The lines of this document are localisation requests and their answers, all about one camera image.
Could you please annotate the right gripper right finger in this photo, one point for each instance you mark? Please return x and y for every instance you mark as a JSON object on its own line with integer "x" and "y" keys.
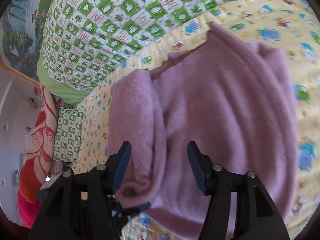
{"x": 256, "y": 214}

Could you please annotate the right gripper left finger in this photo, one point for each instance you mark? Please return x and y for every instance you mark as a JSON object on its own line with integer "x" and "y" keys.
{"x": 78, "y": 206}

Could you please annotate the purple knit sweater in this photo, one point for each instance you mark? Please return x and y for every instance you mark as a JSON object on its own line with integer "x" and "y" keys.
{"x": 233, "y": 98}

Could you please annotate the checkered pillow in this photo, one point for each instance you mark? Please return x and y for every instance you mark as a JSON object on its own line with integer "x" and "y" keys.
{"x": 68, "y": 135}

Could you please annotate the red white floral blanket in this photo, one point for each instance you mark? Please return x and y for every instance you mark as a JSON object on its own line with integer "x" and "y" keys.
{"x": 38, "y": 158}

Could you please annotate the green white checkered quilt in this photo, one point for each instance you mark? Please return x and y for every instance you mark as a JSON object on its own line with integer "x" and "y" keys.
{"x": 85, "y": 40}

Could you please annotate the waterfall landscape painting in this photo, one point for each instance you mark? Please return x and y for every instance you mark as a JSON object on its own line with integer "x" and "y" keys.
{"x": 22, "y": 28}

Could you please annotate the yellow cartoon print quilt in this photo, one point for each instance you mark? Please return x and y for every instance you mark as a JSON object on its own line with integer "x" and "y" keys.
{"x": 289, "y": 25}

